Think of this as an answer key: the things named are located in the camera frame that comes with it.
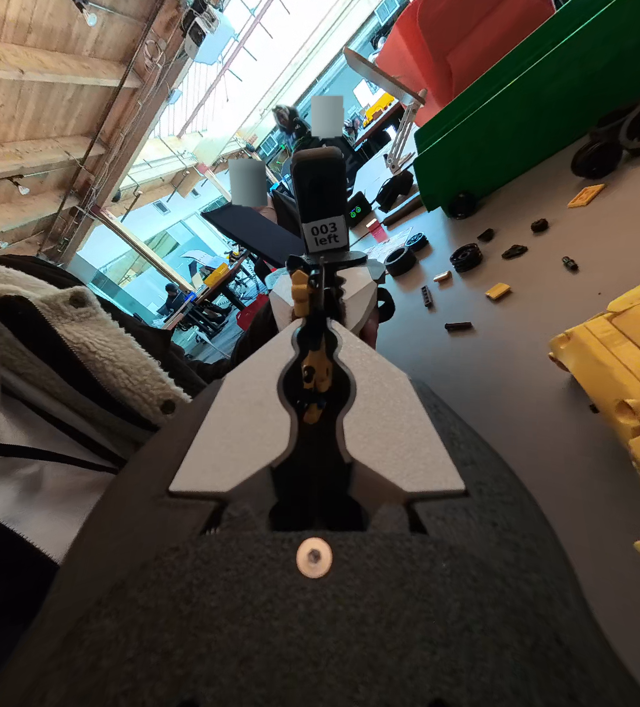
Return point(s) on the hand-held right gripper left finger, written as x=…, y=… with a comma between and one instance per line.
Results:
x=231, y=442

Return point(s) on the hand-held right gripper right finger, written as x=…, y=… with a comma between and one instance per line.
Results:
x=402, y=442

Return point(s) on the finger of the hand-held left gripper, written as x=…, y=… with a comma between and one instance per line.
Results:
x=361, y=292
x=281, y=298

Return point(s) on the yellow black brick side assembly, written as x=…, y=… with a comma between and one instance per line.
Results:
x=315, y=370

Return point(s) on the yellow toy brick car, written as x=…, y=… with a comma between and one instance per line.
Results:
x=618, y=359

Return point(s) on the person's left forearm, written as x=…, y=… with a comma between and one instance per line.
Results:
x=253, y=337

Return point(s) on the grey desk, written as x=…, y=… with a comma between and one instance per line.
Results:
x=518, y=414

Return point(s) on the person's left hand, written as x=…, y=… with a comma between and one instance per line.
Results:
x=372, y=334

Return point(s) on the small black display device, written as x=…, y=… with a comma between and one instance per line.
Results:
x=359, y=210

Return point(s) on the small black toothed piece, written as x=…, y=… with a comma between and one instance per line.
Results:
x=427, y=296

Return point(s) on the black office chair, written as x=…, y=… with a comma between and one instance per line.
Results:
x=253, y=232

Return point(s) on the small black toy wheel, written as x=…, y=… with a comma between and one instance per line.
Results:
x=417, y=242

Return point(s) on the small tan brick piece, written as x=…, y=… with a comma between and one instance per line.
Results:
x=442, y=277

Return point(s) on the dark brown axle piece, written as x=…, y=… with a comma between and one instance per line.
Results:
x=458, y=326

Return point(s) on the black toy wheel rim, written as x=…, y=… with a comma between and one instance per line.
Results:
x=466, y=258

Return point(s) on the wooden document stand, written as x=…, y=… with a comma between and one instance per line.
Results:
x=380, y=77

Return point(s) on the small black brick piece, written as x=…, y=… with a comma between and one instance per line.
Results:
x=485, y=235
x=539, y=225

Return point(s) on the yellow rectangular brick plate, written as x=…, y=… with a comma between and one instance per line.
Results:
x=498, y=291

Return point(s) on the red plastic carry case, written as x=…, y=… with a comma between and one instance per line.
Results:
x=436, y=49

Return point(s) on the black connector pin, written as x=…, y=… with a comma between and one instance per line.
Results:
x=570, y=263

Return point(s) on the green plastic bin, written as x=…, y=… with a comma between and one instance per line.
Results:
x=518, y=110

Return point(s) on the small yellow brick piece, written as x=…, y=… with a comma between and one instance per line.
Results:
x=586, y=196

